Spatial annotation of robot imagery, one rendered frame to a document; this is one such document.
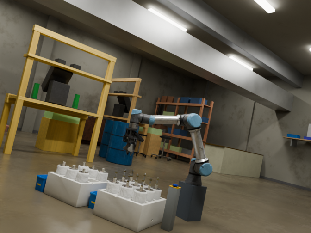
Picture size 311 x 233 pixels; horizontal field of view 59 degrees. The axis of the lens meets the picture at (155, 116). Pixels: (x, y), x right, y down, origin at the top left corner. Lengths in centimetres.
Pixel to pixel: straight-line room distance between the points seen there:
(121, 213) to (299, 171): 791
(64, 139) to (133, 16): 253
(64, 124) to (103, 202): 333
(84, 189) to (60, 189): 22
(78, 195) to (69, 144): 319
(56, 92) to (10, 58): 447
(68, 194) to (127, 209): 55
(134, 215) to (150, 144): 683
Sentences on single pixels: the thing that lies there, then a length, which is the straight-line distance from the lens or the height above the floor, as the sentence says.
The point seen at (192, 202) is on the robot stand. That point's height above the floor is 16.
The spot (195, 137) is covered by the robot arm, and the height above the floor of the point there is 70.
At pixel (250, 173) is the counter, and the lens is 933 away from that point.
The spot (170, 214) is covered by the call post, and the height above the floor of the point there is 12.
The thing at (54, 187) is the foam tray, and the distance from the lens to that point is 243.
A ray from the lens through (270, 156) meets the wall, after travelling 989.
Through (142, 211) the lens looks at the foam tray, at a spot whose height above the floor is 14.
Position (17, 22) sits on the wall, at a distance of 900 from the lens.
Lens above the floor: 65
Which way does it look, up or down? 4 degrees up
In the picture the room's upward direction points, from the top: 12 degrees clockwise
